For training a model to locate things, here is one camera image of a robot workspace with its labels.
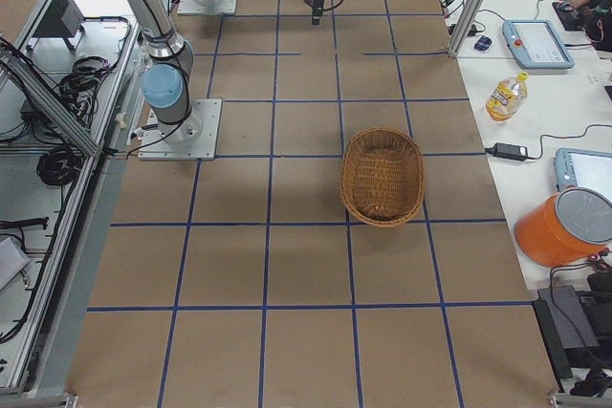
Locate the brown wicker basket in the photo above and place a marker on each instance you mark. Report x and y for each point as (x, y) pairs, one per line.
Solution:
(382, 177)

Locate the small dark blue pouch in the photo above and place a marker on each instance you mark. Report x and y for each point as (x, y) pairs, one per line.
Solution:
(482, 44)

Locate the orange juice bottle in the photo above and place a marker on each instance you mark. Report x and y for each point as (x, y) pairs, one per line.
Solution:
(507, 97)

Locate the far blue teach pendant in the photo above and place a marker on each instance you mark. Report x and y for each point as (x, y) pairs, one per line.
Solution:
(536, 45)

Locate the blue teach pendant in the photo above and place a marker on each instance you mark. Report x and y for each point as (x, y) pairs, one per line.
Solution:
(536, 45)
(583, 168)

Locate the black power adapter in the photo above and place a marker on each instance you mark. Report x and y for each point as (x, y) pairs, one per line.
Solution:
(507, 151)

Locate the grey control box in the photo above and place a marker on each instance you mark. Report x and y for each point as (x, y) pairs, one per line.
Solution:
(63, 19)

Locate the near blue teach pendant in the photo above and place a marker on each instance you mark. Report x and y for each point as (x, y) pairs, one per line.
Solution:
(583, 168)

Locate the orange bucket with lid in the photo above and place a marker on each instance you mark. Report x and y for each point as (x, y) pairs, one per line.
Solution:
(568, 226)

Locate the black laptop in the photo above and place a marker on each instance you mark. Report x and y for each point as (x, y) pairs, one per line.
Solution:
(566, 331)

